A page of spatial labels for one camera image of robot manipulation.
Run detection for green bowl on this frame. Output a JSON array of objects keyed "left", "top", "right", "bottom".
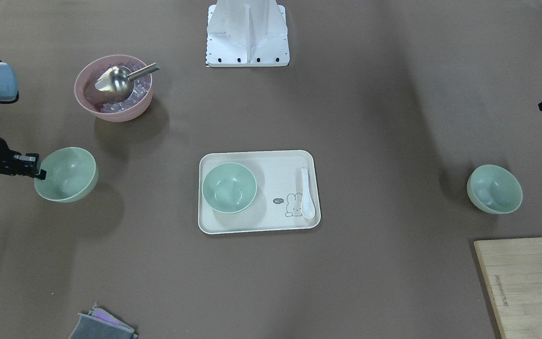
[
  {"left": 33, "top": 147, "right": 99, "bottom": 202},
  {"left": 201, "top": 162, "right": 258, "bottom": 214},
  {"left": 466, "top": 164, "right": 523, "bottom": 215}
]

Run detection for white ceramic spoon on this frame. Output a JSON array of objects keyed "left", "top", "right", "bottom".
[{"left": 301, "top": 168, "right": 316, "bottom": 219}]

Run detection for wooden cutting board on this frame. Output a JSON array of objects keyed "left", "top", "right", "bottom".
[{"left": 474, "top": 237, "right": 542, "bottom": 339}]

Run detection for ice cubes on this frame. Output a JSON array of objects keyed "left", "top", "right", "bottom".
[{"left": 92, "top": 64, "right": 149, "bottom": 113}]

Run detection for cream rabbit tray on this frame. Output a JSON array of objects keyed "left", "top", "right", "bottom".
[{"left": 198, "top": 150, "right": 322, "bottom": 234}]

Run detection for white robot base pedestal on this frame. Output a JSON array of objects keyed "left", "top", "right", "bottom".
[{"left": 205, "top": 0, "right": 290, "bottom": 67}]

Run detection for green bowl on tray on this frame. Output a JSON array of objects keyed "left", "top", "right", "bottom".
[{"left": 201, "top": 162, "right": 258, "bottom": 214}]

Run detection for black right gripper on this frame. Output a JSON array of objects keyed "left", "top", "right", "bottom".
[{"left": 0, "top": 137, "right": 47, "bottom": 180}]

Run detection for grey folded cloth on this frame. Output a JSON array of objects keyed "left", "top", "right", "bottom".
[{"left": 69, "top": 306, "right": 138, "bottom": 339}]

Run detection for metal ice scoop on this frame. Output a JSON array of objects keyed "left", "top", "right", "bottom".
[{"left": 94, "top": 63, "right": 160, "bottom": 95}]

